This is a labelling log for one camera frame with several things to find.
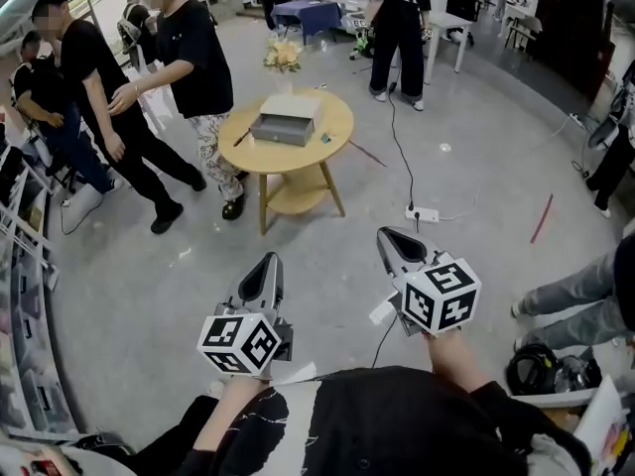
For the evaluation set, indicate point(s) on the white table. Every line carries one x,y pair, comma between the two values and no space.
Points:
449,22

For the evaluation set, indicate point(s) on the black marker pen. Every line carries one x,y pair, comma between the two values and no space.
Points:
242,140

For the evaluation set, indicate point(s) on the grey drawer box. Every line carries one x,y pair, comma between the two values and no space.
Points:
278,129

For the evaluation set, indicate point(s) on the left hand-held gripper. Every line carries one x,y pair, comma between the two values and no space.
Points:
233,337

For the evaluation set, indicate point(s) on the beige chair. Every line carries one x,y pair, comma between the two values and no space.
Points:
526,30

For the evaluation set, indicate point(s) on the person's right forearm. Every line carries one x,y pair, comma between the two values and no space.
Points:
456,365

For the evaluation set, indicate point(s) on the small teal object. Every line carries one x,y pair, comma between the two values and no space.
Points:
325,137

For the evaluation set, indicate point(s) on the yellow flower bouquet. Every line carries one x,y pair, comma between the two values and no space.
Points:
283,55

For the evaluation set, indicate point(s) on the white power strip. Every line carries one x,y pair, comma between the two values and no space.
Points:
422,213

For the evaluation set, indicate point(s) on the dark red floor stick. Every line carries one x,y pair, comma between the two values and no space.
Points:
368,153

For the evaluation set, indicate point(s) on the person's black clothed torso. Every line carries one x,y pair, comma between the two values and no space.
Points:
387,424

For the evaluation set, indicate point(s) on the blue cloth covered table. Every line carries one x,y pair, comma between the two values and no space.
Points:
307,15

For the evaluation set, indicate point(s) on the person's grey hood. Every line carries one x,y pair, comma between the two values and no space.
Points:
555,456

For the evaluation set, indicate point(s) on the red floor strip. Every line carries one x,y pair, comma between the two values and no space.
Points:
542,218

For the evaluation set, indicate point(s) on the white storage shelf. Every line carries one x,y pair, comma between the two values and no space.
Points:
25,275

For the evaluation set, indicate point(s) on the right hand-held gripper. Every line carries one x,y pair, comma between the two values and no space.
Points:
441,295

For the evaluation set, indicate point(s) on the round wooden table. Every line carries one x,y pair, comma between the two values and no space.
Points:
292,159

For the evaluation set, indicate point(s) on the person's left forearm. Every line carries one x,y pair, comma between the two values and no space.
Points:
225,414

